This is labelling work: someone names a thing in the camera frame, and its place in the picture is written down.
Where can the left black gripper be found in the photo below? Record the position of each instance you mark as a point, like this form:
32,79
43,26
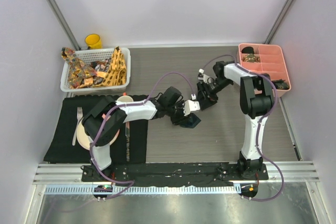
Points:
180,119

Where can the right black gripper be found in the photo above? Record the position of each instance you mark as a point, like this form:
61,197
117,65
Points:
207,100

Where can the dark green tie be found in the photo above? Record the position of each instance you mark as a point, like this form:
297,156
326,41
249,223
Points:
190,121

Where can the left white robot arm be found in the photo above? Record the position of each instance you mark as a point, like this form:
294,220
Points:
108,116

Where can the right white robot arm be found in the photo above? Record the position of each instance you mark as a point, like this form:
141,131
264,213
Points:
256,99

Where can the table knife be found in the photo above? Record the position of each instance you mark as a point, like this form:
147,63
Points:
127,134

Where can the orange mug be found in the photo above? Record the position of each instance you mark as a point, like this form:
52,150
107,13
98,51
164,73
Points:
125,98

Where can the rolled camouflage tie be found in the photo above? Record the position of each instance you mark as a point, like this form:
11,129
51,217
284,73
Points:
251,58

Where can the black placemat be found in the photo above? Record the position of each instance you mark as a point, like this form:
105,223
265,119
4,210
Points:
61,149

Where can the rolled black tie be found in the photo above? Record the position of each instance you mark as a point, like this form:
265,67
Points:
248,50

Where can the pink compartment tray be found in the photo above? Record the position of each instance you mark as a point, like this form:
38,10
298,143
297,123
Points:
272,62

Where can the yellow spotted tie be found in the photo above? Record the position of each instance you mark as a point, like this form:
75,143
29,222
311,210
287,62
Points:
117,72

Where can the rolled dark patterned tie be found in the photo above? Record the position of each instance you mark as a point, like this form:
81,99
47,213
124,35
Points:
281,84

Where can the silver fork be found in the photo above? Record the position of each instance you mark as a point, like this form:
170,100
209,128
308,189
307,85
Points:
79,117

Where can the pink white plate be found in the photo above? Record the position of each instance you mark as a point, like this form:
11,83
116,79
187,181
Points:
83,139

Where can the white plastic basket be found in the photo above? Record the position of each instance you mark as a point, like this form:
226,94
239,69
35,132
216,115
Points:
89,56

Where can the multicolour patterned tie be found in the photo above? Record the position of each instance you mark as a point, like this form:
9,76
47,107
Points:
81,74

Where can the yellow mug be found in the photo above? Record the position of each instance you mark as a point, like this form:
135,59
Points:
93,41

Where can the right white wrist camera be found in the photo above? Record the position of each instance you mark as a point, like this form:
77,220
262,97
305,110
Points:
202,77

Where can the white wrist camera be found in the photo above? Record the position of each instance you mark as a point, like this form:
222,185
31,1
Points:
202,77
191,106

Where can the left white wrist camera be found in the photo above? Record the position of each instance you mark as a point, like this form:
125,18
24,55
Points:
191,106

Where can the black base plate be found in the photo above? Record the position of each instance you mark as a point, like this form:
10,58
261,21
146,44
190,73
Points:
208,174

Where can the white slotted cable duct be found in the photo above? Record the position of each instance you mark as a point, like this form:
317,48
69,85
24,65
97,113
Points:
88,189

